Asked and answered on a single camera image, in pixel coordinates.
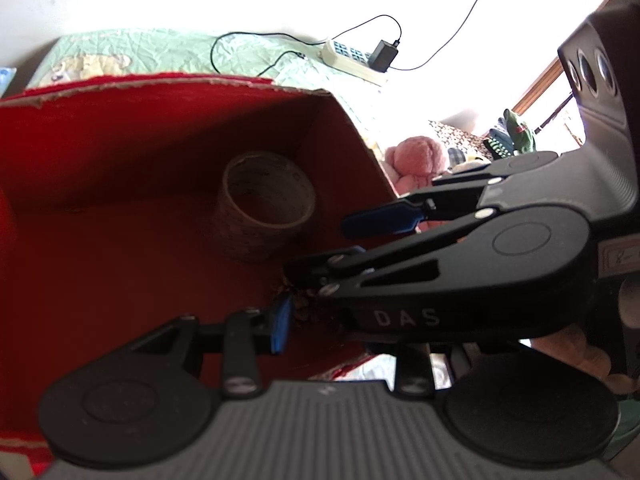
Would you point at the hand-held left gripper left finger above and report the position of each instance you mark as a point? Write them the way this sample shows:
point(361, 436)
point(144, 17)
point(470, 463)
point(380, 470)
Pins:
point(282, 325)

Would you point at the red cardboard box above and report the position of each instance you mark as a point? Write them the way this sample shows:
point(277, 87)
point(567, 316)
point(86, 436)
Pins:
point(125, 185)

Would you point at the person's right hand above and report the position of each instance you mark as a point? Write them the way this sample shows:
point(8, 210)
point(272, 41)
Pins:
point(575, 355)

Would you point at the black power adapter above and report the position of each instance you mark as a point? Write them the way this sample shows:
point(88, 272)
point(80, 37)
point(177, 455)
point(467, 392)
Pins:
point(382, 56)

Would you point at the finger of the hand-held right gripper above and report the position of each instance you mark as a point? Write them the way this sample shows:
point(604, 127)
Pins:
point(375, 220)
point(350, 261)

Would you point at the white power strip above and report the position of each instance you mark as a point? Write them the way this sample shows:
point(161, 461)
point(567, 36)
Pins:
point(345, 60)

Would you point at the pink plush toy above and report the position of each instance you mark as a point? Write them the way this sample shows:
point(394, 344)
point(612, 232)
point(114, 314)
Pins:
point(417, 157)

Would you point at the wooden window frame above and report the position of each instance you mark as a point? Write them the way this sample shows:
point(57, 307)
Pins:
point(540, 85)

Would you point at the light blue packet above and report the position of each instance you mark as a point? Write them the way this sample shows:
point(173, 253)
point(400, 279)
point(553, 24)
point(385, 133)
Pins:
point(6, 82)

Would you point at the green printed bedsheet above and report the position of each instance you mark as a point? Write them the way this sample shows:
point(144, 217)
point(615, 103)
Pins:
point(150, 47)

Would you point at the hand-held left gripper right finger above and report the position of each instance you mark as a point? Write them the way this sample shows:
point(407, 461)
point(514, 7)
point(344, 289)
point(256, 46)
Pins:
point(414, 370)

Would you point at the patterned pillow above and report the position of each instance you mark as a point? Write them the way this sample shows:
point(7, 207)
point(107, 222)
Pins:
point(455, 132)

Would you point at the green plush toy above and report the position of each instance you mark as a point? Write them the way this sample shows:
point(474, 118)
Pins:
point(520, 135)

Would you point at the striped cloth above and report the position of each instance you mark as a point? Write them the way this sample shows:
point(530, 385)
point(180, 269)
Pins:
point(497, 142)

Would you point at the brown tape roll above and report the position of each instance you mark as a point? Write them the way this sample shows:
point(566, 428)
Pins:
point(235, 230)

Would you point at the white plastic sheet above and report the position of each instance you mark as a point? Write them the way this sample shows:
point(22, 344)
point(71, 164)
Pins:
point(370, 370)

